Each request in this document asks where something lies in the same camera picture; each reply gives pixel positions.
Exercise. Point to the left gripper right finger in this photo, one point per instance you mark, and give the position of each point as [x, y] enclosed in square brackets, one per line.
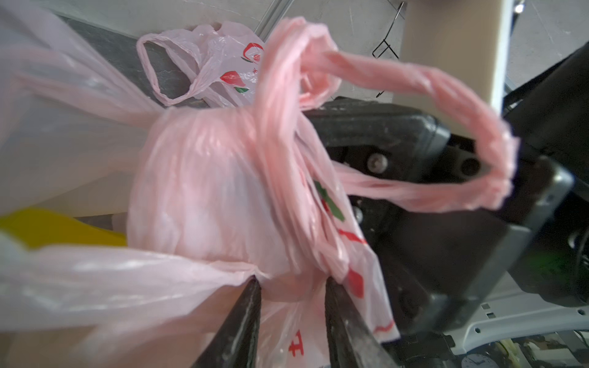
[350, 343]

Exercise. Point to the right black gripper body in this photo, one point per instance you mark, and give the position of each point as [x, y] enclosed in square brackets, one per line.
[439, 267]

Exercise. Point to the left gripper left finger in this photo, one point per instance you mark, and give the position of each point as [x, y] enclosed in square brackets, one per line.
[235, 344]

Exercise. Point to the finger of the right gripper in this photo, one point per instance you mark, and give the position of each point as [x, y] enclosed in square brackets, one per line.
[388, 141]

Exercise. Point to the pink plastic bag front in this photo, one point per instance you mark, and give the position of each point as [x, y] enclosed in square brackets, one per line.
[214, 198]

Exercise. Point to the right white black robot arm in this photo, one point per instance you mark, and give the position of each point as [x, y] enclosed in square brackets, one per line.
[546, 290]

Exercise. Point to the pink strawberry plastic bag rear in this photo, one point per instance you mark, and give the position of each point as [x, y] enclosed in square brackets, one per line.
[221, 64]

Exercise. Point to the black wire hook rack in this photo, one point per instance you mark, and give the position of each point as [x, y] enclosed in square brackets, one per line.
[385, 46]

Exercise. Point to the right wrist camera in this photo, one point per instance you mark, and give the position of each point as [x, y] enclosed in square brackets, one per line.
[466, 39]

